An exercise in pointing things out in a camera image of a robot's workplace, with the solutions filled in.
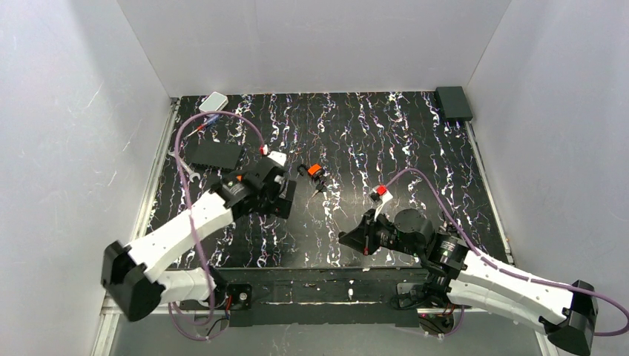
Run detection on silver wrench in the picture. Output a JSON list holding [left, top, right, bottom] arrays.
[[168, 151, 200, 182]]

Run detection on black flat box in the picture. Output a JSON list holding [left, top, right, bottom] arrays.
[[189, 141, 244, 171]]

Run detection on black front base bar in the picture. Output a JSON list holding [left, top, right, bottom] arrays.
[[125, 266, 522, 329]]

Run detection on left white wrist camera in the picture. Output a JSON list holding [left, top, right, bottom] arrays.
[[266, 151, 287, 167]]

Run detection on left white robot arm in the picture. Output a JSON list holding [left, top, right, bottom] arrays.
[[101, 151, 297, 322]]

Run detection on white rounded box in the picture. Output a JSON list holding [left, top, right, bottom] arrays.
[[198, 91, 228, 113]]

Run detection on red blue screwdriver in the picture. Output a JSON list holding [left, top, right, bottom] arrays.
[[185, 113, 220, 139]]

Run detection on right aluminium rail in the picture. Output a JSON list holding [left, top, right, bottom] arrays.
[[465, 122, 559, 356]]

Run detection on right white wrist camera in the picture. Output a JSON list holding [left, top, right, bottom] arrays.
[[369, 185, 393, 219]]

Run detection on aluminium rail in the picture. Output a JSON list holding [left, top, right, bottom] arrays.
[[91, 98, 181, 356], [465, 122, 559, 356]]

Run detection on black box in corner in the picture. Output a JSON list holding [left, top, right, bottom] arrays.
[[435, 86, 473, 123]]

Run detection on orange black padlock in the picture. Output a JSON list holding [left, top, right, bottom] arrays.
[[297, 164, 325, 180]]

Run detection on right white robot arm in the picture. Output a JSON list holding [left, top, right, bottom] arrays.
[[338, 208, 598, 355]]

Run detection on left aluminium rail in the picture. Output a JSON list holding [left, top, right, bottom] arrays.
[[91, 98, 181, 356]]

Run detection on black keys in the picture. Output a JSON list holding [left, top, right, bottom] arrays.
[[311, 178, 326, 198]]

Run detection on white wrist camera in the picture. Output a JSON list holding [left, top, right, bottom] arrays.
[[369, 185, 393, 219], [266, 151, 287, 167]]

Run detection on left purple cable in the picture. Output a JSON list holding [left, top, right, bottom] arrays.
[[167, 111, 270, 343]]

